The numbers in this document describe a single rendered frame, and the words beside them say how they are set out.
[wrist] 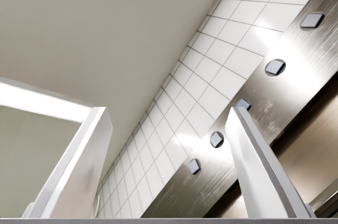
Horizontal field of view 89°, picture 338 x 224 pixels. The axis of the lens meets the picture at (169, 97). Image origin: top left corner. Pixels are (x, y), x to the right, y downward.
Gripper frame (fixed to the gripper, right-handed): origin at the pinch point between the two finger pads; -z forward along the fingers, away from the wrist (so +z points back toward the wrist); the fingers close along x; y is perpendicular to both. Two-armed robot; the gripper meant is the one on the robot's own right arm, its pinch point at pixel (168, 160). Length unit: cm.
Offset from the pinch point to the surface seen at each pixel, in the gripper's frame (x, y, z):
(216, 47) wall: -23, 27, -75
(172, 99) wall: -2, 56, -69
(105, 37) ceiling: 32, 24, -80
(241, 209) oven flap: -23, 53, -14
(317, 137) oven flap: -39, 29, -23
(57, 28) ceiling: 49, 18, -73
